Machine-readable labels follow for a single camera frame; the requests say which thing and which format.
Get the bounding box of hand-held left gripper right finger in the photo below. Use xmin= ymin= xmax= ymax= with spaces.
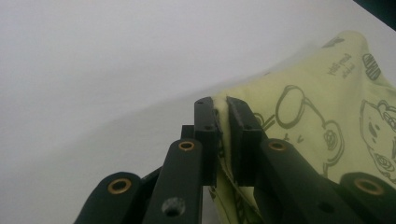
xmin=226 ymin=96 xmax=269 ymax=188

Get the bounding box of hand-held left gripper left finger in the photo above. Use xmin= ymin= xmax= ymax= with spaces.
xmin=181 ymin=96 xmax=222 ymax=187

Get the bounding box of green printed baby romper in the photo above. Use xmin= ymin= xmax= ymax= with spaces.
xmin=208 ymin=30 xmax=396 ymax=224

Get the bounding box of white table mat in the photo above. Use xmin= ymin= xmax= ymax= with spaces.
xmin=0 ymin=0 xmax=396 ymax=224

